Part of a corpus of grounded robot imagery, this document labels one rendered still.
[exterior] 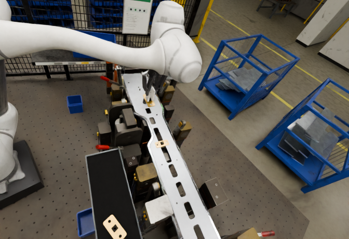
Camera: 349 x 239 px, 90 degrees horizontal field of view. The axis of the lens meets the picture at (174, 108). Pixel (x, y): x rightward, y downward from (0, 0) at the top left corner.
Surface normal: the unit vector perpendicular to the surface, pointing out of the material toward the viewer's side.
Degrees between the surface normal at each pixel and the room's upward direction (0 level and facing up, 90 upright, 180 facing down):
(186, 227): 0
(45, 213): 0
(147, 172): 0
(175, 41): 18
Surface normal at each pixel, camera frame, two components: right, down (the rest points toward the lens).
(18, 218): 0.26, -0.65
